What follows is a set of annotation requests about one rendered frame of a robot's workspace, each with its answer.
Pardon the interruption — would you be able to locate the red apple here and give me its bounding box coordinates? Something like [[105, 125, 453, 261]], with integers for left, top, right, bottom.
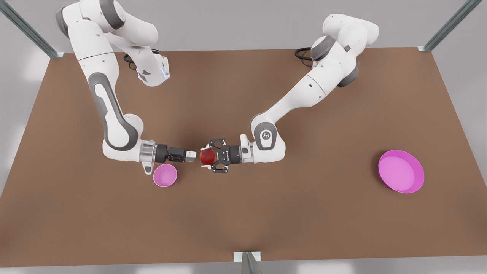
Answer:
[[200, 148, 216, 166]]

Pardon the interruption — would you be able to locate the small pink bowl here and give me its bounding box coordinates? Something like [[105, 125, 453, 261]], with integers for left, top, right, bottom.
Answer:
[[153, 163, 178, 188]]

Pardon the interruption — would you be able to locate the pink plate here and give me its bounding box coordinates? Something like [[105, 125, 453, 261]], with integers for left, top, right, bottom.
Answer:
[[377, 149, 425, 194]]

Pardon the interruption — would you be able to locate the silver frame post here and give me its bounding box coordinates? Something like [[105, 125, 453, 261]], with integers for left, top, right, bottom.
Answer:
[[417, 0, 484, 52], [0, 0, 65, 59], [233, 251, 262, 274]]

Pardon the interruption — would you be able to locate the black cable loop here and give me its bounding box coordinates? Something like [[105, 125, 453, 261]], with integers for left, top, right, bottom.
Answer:
[[294, 46, 315, 67], [123, 49, 162, 71]]

